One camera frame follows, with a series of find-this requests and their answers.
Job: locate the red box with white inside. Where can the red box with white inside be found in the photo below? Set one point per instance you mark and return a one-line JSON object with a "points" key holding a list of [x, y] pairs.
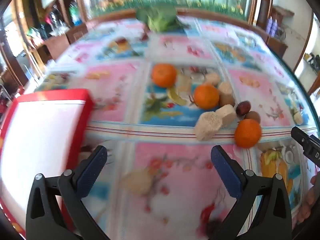
{"points": [[45, 135]]}

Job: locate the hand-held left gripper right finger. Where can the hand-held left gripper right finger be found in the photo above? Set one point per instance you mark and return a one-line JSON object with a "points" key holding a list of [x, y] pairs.
{"points": [[225, 170]]}

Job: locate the person's right hand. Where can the person's right hand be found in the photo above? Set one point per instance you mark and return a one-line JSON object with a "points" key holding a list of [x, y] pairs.
{"points": [[310, 202]]}

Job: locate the green bok choy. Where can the green bok choy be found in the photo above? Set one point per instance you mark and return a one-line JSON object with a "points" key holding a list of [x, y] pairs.
{"points": [[160, 17]]}

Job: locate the orange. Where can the orange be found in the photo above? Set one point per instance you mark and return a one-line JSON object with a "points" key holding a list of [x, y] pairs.
{"points": [[163, 75], [206, 96], [247, 133]]}

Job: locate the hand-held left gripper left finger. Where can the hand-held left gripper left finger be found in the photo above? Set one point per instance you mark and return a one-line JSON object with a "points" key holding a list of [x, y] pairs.
{"points": [[92, 170]]}

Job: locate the fruit printed tablecloth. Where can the fruit printed tablecloth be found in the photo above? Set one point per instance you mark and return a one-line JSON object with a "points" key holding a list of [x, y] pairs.
{"points": [[175, 155]]}

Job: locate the brown round fruit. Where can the brown round fruit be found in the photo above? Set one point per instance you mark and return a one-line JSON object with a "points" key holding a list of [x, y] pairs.
{"points": [[253, 117]]}

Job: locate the green plastic bottle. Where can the green plastic bottle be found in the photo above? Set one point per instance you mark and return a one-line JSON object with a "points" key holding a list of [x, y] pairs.
{"points": [[74, 15]]}

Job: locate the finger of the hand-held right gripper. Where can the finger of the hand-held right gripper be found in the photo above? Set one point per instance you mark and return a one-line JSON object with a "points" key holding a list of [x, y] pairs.
{"points": [[301, 135]]}

